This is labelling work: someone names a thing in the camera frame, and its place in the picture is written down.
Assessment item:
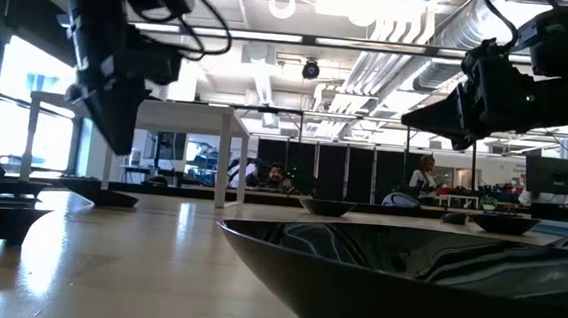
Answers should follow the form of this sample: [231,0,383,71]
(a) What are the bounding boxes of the long linear ceiling light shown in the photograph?
[126,20,473,61]

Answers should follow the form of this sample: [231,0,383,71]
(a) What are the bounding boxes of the black aluminium rig frame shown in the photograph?
[0,171,568,238]

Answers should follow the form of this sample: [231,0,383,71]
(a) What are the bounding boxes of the silver ventilation duct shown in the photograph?
[411,0,527,101]

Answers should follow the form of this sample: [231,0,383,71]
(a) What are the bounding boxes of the black hanging ceiling camera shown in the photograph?
[301,58,322,81]

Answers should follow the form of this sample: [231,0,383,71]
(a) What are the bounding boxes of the white perforated metal shelf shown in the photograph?
[18,89,254,211]

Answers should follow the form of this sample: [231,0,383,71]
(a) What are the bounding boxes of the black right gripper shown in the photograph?
[398,31,542,156]

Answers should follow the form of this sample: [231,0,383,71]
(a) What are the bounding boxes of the white and dark ball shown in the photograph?
[380,189,422,210]

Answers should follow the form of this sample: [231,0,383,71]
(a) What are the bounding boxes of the white ring light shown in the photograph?
[267,0,298,21]

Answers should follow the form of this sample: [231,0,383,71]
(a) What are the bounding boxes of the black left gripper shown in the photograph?
[61,13,184,158]

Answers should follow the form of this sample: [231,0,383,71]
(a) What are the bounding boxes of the white low table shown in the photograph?
[435,192,481,211]

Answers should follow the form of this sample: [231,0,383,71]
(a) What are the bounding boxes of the black monitor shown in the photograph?
[156,130,189,162]
[522,154,568,197]

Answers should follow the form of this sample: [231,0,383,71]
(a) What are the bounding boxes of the black room divider panels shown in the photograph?
[253,136,436,209]

